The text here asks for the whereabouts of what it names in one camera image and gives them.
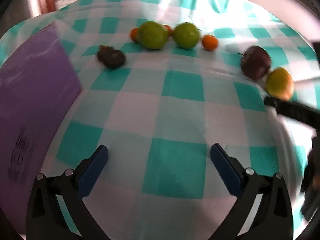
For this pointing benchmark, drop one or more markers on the yellow orange fruit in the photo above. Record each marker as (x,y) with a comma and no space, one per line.
(279,82)

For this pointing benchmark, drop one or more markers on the small orange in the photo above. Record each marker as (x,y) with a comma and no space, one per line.
(210,42)
(170,31)
(134,35)

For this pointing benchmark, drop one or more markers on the dark red apple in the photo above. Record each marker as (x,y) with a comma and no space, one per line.
(256,62)

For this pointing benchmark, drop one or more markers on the purple box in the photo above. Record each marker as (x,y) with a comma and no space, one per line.
(32,92)

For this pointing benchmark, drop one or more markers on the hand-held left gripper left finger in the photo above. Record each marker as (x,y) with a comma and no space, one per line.
(96,163)

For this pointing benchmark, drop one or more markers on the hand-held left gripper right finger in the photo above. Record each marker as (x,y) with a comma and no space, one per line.
(223,165)

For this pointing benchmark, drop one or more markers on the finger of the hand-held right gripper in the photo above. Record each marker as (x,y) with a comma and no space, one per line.
(292,110)

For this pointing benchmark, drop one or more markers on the teal white checkered tablecloth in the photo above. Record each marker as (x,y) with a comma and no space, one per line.
(182,85)

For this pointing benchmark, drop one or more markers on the green apple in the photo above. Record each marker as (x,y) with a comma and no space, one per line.
(187,35)
(152,35)

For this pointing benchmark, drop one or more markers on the dark mangosteen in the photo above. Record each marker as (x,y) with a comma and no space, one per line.
(112,57)

